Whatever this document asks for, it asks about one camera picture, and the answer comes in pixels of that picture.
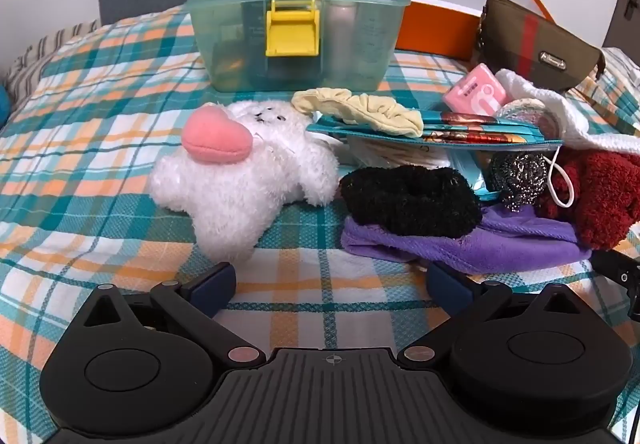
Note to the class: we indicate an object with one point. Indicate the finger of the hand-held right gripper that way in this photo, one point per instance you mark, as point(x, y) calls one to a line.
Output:
point(612, 263)

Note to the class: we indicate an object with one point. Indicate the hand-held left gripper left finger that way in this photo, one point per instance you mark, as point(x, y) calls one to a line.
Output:
point(216, 285)

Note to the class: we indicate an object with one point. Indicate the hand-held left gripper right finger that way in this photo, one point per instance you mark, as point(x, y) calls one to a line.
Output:
point(446, 286)

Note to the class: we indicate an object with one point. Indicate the red fluffy plush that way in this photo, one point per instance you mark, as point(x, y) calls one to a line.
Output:
point(605, 194)

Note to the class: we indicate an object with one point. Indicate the black fuzzy scrunchie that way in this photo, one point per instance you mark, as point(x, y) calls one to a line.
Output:
point(410, 199)

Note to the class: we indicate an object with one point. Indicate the white knitted cloth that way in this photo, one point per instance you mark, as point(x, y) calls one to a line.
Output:
point(575, 119)

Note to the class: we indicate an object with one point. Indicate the teal printed mask packet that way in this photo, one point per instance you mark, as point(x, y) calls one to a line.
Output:
point(450, 134)

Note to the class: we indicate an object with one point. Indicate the pink tissue packet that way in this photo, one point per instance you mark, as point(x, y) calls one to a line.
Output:
point(475, 92)

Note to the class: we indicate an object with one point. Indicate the orange cardboard box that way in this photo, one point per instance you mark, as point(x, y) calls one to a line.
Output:
point(430, 29)

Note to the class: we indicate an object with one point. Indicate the purple cloth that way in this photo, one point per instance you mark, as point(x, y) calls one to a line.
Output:
point(500, 249)

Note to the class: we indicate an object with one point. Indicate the white plush toy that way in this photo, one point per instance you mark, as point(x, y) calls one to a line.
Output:
point(240, 179)

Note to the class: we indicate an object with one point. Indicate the steel wool scrubber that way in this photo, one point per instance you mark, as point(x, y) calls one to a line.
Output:
point(520, 179)

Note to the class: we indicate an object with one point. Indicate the cotton swab bag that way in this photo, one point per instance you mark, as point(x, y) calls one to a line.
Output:
point(385, 154)

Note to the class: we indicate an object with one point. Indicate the round sparkly pad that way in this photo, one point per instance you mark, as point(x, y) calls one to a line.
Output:
point(525, 117)

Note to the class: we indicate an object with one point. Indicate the yellow scrunchie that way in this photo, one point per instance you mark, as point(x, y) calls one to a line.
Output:
point(380, 109)

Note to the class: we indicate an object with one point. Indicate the clear teal storage box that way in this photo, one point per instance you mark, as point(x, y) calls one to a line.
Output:
point(225, 49)

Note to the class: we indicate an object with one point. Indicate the olive pouch with red stripe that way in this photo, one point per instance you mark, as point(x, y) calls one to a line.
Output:
point(510, 34)

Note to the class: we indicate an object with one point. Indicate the blue object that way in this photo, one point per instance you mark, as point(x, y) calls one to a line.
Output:
point(3, 102)

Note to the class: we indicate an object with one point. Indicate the white bottle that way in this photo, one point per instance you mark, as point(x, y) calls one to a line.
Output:
point(342, 19)

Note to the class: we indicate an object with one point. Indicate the striped beige blanket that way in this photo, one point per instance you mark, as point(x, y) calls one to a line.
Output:
point(45, 54)

